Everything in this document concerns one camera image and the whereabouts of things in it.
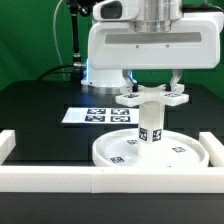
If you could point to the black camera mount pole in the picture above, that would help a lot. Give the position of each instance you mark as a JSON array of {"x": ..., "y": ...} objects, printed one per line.
[{"x": 83, "y": 8}]

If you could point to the white fence bar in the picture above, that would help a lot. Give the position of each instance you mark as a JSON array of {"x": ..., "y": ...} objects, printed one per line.
[
  {"x": 110, "y": 180},
  {"x": 7, "y": 144},
  {"x": 214, "y": 148}
]

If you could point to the white left fence bar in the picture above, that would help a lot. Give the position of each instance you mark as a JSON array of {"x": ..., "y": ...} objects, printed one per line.
[{"x": 7, "y": 144}]

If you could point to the white round table top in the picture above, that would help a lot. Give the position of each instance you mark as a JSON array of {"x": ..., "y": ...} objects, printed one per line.
[{"x": 124, "y": 148}]

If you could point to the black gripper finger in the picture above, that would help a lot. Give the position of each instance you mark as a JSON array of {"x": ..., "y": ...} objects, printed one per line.
[
  {"x": 131, "y": 85},
  {"x": 176, "y": 76}
]

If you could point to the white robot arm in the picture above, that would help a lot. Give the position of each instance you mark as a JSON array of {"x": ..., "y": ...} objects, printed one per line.
[{"x": 110, "y": 80}]

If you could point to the white front fence bar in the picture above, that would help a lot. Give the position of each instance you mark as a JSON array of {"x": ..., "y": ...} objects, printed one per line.
[{"x": 110, "y": 180}]

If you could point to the white cross-shaped table base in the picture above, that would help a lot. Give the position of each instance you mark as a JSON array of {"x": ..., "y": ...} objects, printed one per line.
[{"x": 154, "y": 94}]

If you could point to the white marker sheet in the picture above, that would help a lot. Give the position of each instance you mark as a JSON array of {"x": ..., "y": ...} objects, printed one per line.
[{"x": 77, "y": 115}]

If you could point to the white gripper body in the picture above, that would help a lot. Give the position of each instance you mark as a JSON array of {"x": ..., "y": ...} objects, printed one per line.
[{"x": 153, "y": 34}]

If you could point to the white right fence bar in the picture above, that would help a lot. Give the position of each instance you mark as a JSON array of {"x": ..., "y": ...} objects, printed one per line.
[{"x": 214, "y": 148}]

